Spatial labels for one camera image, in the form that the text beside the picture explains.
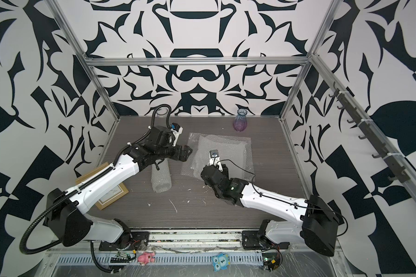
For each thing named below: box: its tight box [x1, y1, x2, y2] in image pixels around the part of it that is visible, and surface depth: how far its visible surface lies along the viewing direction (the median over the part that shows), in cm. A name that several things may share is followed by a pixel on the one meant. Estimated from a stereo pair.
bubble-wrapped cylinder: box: [193, 134, 252, 181], surface depth 101 cm
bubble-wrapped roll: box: [150, 158, 172, 194], surface depth 87 cm
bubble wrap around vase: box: [180, 132, 256, 182], surface depth 101 cm
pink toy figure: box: [137, 251, 156, 267], surface depth 70 cm
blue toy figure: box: [211, 252, 231, 272], surface depth 70 cm
